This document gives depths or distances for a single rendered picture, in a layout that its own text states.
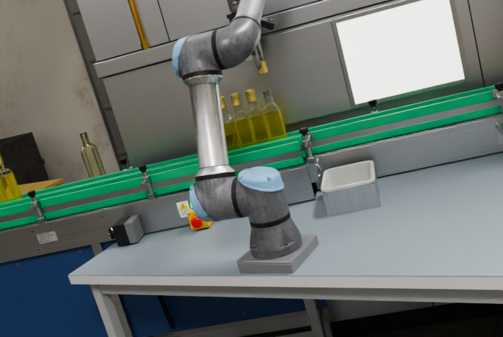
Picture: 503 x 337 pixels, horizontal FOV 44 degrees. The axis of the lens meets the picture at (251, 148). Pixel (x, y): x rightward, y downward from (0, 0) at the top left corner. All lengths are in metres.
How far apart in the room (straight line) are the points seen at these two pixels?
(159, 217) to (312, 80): 0.76
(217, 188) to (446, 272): 0.64
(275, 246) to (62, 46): 4.77
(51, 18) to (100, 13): 3.73
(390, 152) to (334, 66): 0.39
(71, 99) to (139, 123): 3.80
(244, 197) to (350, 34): 0.89
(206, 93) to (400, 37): 0.86
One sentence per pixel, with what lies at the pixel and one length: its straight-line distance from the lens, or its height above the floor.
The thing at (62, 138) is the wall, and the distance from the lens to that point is 6.61.
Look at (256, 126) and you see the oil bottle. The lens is 2.25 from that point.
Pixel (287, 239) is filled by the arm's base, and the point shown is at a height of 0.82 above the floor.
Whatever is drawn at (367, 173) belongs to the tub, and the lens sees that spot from 2.17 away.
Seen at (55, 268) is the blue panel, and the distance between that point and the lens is 2.59.
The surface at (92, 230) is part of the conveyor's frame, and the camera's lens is 2.43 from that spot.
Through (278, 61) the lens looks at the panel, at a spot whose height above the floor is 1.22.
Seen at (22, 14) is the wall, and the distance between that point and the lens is 6.54.
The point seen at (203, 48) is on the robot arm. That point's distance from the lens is 1.76.
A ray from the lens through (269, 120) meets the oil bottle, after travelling 2.25.
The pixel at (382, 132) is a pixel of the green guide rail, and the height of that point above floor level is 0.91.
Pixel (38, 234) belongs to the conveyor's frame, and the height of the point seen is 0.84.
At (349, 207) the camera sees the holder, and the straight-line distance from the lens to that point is 1.99.
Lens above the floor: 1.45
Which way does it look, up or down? 13 degrees down
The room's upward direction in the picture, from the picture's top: 16 degrees counter-clockwise
